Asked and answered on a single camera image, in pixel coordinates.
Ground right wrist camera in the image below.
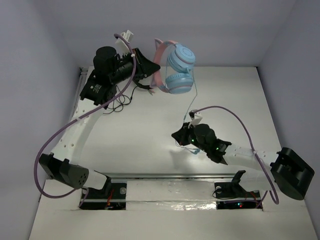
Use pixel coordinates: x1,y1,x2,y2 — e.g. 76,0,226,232
188,109,203,128

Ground silver foil tape strip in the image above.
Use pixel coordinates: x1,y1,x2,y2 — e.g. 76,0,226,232
125,180,217,211

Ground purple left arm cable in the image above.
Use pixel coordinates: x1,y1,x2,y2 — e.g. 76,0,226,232
34,33,137,208

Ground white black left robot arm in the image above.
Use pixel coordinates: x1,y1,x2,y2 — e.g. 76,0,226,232
35,46,161,197

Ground black headphones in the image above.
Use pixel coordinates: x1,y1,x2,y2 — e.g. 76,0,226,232
133,79,152,91

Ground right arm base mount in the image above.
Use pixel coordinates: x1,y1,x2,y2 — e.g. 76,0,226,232
212,170,263,210

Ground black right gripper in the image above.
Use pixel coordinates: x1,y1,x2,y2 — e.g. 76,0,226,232
172,121,209,153

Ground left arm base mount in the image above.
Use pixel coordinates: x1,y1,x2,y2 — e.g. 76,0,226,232
78,177,127,211

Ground black headphone cable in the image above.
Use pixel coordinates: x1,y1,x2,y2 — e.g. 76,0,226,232
103,84,157,115

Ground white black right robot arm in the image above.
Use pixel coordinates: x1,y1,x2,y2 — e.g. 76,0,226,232
171,122,315,201

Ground pink blue cat-ear headphones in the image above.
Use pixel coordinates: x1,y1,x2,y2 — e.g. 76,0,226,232
149,38,196,95

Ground light blue headphone cable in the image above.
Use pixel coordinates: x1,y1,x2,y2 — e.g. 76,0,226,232
163,44,201,155

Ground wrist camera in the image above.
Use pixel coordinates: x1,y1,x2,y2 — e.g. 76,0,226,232
188,109,203,128
115,29,134,53

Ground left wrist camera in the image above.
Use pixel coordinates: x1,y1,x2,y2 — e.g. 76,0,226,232
115,29,134,53

